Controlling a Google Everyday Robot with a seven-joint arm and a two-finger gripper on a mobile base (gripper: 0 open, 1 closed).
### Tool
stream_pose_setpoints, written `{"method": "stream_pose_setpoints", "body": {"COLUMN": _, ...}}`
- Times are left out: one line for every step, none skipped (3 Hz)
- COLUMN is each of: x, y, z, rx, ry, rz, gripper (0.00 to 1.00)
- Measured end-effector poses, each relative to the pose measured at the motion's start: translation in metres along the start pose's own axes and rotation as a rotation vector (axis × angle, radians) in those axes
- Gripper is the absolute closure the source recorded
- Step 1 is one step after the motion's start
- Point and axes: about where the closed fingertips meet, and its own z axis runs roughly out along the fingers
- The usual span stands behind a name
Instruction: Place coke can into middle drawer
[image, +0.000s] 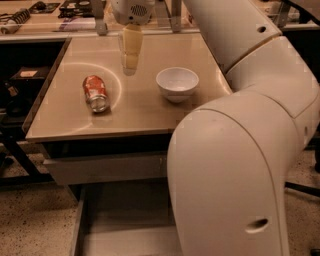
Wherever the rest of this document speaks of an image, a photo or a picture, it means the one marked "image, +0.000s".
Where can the open middle drawer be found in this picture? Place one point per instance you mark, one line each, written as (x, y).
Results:
(125, 218)

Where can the black office chair base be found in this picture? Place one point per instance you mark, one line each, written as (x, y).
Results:
(304, 189)

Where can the closed top drawer front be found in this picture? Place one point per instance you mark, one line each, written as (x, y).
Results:
(107, 168)

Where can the red coke can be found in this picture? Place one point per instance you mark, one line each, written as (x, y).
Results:
(96, 93)

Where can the black coiled tool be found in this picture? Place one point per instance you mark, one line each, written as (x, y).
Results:
(13, 24)

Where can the black box with label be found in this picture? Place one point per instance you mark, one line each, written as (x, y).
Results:
(31, 74)

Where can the grey drawer cabinet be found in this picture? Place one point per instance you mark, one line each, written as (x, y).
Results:
(105, 136)

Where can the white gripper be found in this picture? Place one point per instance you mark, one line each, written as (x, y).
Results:
(132, 10)

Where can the white ceramic bowl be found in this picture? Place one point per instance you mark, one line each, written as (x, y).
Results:
(177, 84)

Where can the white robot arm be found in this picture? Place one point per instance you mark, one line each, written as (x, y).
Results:
(228, 159)

